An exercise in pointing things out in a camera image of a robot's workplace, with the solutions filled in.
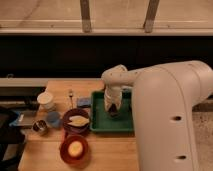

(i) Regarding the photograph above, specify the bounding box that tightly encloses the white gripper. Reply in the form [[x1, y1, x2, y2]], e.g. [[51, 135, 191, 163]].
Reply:
[[104, 86, 122, 112]]

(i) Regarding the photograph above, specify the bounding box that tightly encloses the yellow round object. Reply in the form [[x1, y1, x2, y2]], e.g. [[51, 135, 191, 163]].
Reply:
[[68, 141, 83, 158]]

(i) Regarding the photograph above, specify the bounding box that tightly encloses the red-orange bowl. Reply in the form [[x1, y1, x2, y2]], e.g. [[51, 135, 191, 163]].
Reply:
[[60, 135, 89, 166]]

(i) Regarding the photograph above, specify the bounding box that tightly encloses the dark brown eraser block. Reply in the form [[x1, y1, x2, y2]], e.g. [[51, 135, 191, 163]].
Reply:
[[108, 105, 119, 117]]

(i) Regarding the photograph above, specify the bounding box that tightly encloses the dark maroon bowl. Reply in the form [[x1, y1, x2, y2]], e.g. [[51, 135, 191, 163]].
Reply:
[[62, 108, 90, 134]]

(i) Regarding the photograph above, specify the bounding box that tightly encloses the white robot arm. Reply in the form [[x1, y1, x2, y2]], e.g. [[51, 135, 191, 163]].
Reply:
[[101, 61, 213, 171]]

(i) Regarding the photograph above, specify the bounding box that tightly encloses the small metal tin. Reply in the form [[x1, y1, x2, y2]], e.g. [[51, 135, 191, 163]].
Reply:
[[32, 120, 48, 136]]

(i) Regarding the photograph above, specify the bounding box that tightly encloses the blue cup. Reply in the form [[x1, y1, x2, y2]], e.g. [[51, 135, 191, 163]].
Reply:
[[46, 111, 61, 128]]

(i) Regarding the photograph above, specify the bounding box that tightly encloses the white paper cup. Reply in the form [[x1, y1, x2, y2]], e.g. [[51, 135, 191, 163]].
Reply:
[[37, 92, 55, 110]]

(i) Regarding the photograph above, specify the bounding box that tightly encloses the green plastic tray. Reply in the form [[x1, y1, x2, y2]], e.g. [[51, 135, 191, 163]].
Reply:
[[90, 91, 134, 133]]

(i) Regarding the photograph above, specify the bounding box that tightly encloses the beige leaf-shaped item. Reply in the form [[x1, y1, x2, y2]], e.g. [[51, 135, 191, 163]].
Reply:
[[69, 115, 89, 127]]

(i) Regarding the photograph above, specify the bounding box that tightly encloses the blue sponge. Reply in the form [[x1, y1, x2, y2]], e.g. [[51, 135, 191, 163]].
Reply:
[[77, 98, 91, 108]]

